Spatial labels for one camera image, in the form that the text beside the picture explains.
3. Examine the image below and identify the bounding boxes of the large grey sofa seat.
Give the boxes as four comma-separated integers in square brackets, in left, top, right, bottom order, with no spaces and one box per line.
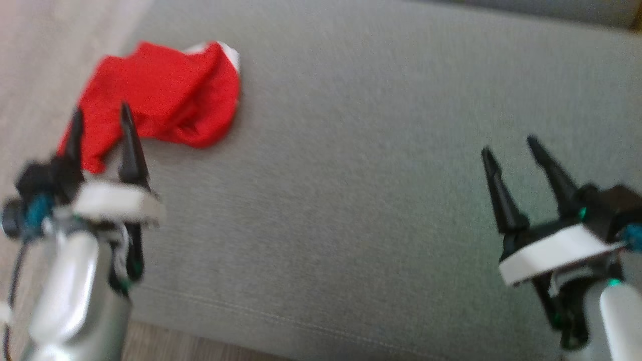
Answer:
[119,0,642,361]

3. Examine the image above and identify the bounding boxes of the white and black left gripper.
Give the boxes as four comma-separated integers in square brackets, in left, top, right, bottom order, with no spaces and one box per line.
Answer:
[61,103,165,297]

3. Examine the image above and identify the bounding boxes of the red shorts with white trim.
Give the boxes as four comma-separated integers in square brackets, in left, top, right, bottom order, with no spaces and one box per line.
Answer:
[56,40,242,175]

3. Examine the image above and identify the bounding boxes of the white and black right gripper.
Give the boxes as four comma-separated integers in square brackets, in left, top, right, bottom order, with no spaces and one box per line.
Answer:
[481,135,623,350]

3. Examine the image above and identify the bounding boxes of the teal left camera cable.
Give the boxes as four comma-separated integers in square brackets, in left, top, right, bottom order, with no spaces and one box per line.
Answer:
[24,195,55,237]

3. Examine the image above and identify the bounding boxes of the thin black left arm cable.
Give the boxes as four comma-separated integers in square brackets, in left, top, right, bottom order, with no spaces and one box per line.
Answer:
[2,245,27,361]

